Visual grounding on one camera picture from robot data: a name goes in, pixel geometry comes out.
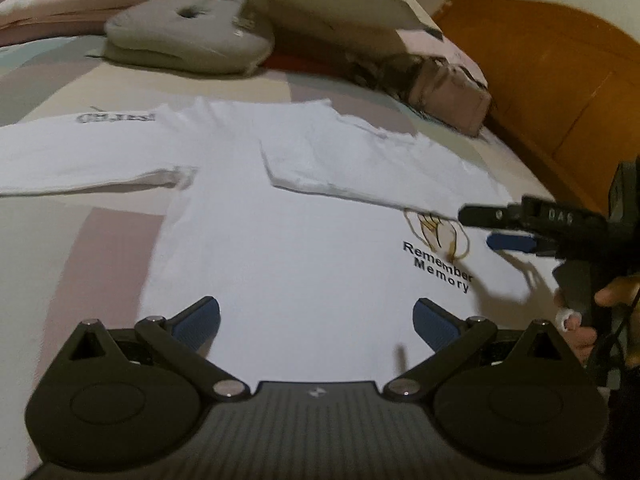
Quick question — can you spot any person's right hand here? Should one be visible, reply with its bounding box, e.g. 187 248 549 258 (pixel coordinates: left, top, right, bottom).
554 274 640 363

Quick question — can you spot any red cloth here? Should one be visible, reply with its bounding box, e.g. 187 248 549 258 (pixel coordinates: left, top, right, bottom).
262 52 351 78

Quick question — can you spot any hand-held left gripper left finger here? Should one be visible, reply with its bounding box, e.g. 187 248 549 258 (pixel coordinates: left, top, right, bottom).
44 296 251 404

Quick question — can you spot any pink handbag with chain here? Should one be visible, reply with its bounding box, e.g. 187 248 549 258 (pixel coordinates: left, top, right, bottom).
400 52 493 137

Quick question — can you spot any grey pillow with hole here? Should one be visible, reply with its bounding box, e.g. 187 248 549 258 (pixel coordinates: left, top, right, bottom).
102 0 276 78

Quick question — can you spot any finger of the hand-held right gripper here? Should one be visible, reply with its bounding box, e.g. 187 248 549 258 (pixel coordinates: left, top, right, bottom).
486 232 557 259
459 195 609 237

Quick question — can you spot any white printed t-shirt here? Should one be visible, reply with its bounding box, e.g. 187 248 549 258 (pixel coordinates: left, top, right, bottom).
0 97 561 386

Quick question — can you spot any dark patterned cloth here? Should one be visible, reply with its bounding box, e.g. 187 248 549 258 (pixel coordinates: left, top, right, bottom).
350 52 426 106

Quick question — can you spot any wooden headboard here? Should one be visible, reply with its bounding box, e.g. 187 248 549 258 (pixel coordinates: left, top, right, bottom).
430 0 640 211

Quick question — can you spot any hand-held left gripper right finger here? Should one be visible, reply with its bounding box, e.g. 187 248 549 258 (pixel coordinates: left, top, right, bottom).
383 297 594 404

